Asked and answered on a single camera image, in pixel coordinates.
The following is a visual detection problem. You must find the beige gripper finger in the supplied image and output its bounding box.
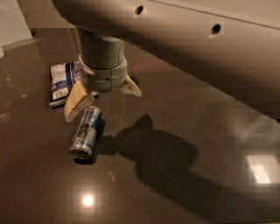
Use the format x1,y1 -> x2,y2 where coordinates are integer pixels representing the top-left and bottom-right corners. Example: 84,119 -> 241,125
120,75 -> 142,97
64,80 -> 96,122

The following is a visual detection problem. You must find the clear glass at left edge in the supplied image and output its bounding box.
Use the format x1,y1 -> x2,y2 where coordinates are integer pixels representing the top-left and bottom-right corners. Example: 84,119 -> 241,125
0,47 -> 15,114

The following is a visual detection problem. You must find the silver blue redbull can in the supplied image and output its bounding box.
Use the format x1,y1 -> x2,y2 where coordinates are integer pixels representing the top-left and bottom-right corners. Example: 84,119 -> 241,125
70,106 -> 102,159

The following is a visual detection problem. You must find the blue white snack bag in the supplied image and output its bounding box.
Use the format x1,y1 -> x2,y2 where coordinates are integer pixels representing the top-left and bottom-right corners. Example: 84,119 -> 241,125
49,61 -> 83,107

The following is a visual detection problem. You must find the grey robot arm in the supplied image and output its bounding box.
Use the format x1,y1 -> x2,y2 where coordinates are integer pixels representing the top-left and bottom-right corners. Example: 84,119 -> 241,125
52,0 -> 280,120

